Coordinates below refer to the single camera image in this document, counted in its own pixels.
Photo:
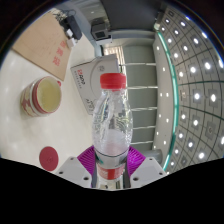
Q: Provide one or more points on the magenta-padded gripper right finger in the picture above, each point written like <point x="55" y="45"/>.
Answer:
<point x="137" y="161"/>

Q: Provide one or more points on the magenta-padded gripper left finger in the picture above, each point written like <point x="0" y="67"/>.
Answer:
<point x="85" y="161"/>

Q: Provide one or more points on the clear red-capped water bottle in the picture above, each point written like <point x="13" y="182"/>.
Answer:
<point x="111" y="146"/>

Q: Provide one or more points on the flat round red coaster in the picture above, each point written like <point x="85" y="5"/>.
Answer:
<point x="49" y="158"/>

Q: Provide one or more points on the white cardboard box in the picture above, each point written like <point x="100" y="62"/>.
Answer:
<point x="88" y="80"/>

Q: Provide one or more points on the round ceiling lights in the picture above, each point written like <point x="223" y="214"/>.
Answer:
<point x="196" y="96"/>

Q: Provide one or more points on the brown paper envelope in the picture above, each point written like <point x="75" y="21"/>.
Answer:
<point x="41" y="45"/>

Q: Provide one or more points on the grey box monitor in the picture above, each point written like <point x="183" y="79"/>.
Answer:
<point x="99" y="30"/>

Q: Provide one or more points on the black flat device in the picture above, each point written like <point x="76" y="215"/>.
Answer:
<point x="73" y="26"/>

